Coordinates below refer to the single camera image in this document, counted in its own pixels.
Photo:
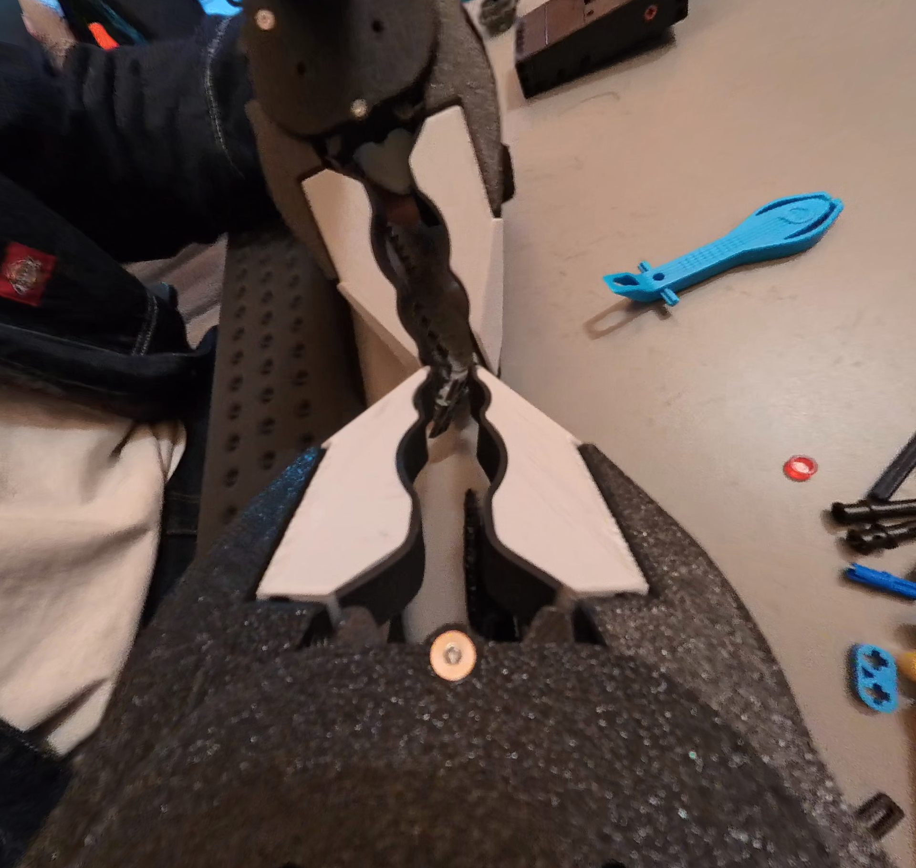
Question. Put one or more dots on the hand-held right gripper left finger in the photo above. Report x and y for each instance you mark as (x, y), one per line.
(343, 517)

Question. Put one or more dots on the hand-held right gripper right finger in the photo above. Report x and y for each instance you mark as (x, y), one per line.
(565, 517)

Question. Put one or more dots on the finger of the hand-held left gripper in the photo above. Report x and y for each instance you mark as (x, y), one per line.
(458, 188)
(350, 238)

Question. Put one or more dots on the grey toy track belt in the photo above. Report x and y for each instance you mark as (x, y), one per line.
(436, 324)

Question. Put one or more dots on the black toy sprocket wheel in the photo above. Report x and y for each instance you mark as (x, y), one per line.
(499, 9)

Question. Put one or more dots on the black motor battery block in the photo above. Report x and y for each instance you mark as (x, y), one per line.
(601, 16)

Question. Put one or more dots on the pile of blue yellow bricks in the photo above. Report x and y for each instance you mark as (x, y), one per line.
(877, 582)

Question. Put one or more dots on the person's left forearm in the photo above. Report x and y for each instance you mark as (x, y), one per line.
(129, 145)

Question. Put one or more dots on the person's left hand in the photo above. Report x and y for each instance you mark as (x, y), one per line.
(397, 209)

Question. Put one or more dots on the black dimpled pad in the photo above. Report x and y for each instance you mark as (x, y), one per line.
(272, 381)

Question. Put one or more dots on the small red toy stud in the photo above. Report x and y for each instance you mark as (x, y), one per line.
(799, 467)

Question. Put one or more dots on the orange traffic cone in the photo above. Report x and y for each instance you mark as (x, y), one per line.
(102, 34)

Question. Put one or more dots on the blue brick separator tool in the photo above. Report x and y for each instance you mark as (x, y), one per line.
(723, 252)

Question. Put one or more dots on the person's denim jacket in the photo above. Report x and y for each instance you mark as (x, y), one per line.
(71, 310)

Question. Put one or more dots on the pile of red black bricks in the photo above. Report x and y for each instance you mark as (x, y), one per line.
(880, 814)

